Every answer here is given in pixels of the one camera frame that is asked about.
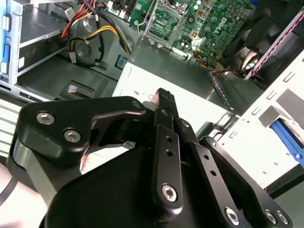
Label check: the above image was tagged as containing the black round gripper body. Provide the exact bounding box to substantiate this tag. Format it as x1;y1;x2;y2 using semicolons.
45;147;226;228

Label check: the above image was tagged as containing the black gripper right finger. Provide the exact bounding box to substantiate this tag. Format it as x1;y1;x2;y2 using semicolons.
166;91;294;228

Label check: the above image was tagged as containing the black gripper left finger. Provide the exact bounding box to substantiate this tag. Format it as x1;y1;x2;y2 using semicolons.
7;87;185;216

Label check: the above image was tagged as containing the hard disk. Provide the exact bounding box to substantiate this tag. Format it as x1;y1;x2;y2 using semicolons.
269;117;304;167

